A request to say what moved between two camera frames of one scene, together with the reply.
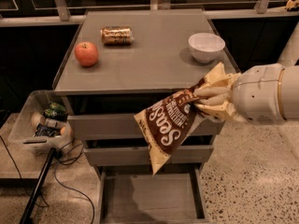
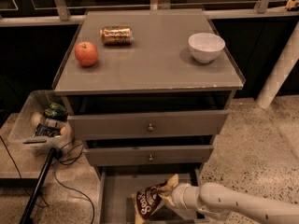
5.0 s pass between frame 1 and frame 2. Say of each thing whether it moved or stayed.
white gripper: moved
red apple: stayed
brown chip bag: moved
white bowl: stayed
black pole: stayed
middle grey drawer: stayed
